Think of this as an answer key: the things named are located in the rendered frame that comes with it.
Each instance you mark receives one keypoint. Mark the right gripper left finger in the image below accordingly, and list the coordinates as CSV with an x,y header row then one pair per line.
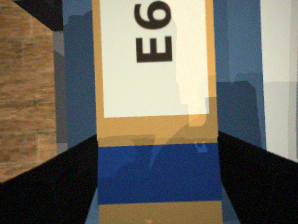
x,y
58,191

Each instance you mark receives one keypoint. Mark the orange welding electrode pack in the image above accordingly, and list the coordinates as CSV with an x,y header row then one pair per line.
x,y
156,112

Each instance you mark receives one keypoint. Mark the dark grey block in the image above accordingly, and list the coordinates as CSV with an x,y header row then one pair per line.
x,y
48,12

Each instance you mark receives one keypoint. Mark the dark blue low platform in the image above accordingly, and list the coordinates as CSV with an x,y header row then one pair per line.
x,y
238,69

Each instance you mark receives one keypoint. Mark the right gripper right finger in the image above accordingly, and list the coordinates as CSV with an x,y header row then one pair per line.
x,y
261,186

